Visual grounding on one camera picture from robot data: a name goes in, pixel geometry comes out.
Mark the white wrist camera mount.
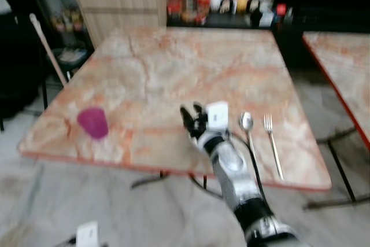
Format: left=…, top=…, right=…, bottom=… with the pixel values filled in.
left=207, top=102, right=230, bottom=131
left=77, top=222, right=99, bottom=247

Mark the silver metal spoon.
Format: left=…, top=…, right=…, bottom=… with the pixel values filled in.
left=239, top=112, right=257, bottom=164

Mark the light wooden drawer cabinet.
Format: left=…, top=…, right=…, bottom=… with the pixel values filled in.
left=71, top=0, right=171, bottom=48

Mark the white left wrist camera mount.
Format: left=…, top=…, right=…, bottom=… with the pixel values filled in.
left=77, top=222, right=99, bottom=247

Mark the white paper stack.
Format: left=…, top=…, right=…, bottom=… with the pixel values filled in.
left=58, top=47, right=87, bottom=65

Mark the silver metal fork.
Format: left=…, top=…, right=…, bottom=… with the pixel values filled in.
left=264, top=114, right=284, bottom=180

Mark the black and white box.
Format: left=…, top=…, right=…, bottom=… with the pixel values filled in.
left=259, top=4, right=277, bottom=27

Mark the black glass display rack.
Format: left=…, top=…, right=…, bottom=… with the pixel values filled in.
left=23, top=0, right=96, bottom=80

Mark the long wooden stick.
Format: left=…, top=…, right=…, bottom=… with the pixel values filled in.
left=30, top=13, right=69, bottom=87

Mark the purple plastic cup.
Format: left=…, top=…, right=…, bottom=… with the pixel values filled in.
left=77, top=106, right=109, bottom=140

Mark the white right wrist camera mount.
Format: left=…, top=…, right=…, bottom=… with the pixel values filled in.
left=207, top=102, right=230, bottom=131

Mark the marble-top folding table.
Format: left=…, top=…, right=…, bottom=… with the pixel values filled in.
left=302, top=31, right=370, bottom=210
left=17, top=26, right=333, bottom=207

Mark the black round figurine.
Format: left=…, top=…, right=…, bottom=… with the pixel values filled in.
left=247, top=0, right=262, bottom=13

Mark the black chair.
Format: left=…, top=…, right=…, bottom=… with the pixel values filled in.
left=0, top=10, right=47, bottom=132

